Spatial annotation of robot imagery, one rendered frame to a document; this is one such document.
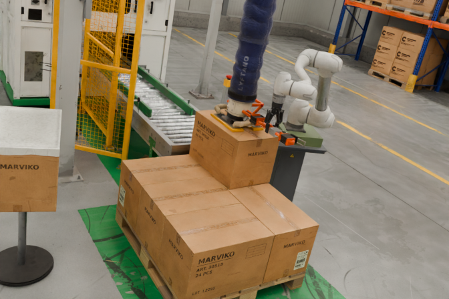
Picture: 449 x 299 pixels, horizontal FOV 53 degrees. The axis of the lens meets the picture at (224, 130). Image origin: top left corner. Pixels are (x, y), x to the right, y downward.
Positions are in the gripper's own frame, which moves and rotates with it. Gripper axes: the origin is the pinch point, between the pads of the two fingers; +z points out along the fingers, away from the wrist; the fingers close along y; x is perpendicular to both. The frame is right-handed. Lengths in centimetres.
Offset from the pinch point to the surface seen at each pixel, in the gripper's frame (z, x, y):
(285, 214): 53, 31, -4
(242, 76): -27.3, -34.6, 9.4
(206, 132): 24, -50, 22
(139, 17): -43, -152, 46
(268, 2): -82, -30, 3
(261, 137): 12.8, -13.4, -3.8
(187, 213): 53, 11, 64
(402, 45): 17, -450, -714
